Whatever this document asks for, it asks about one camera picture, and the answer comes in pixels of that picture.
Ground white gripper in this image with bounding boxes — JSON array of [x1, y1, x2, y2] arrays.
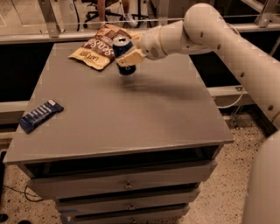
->
[[115, 26, 166, 67]]

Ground blue pepsi can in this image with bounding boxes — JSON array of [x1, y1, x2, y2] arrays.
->
[[113, 36, 136, 76]]

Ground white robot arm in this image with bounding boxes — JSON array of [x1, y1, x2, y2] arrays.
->
[[116, 3, 280, 224]]

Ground brown chip bag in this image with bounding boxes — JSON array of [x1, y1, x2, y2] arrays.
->
[[69, 24, 133, 71]]

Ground black office chair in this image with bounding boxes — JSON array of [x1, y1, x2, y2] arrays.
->
[[81, 0, 151, 29]]

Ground grey drawer cabinet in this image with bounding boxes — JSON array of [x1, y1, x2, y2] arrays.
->
[[3, 36, 235, 224]]

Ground blue snack bar wrapper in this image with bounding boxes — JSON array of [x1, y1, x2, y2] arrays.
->
[[18, 99, 64, 134]]

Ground top grey drawer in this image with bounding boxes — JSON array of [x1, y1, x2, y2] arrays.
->
[[28, 160, 217, 199]]

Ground grey drawer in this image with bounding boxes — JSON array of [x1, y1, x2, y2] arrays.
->
[[28, 160, 217, 199], [60, 204, 189, 224], [56, 185, 200, 216]]

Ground middle grey drawer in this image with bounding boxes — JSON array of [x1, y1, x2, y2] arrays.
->
[[56, 185, 200, 216]]

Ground bottom grey drawer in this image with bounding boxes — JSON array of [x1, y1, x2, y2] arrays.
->
[[60, 204, 189, 224]]

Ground white cable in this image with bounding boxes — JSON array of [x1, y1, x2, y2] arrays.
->
[[217, 87, 244, 109]]

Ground metal railing frame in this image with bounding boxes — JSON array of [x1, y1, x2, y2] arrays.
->
[[0, 0, 280, 44]]

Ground black floor cable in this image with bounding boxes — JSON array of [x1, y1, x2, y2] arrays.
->
[[2, 184, 44, 203]]

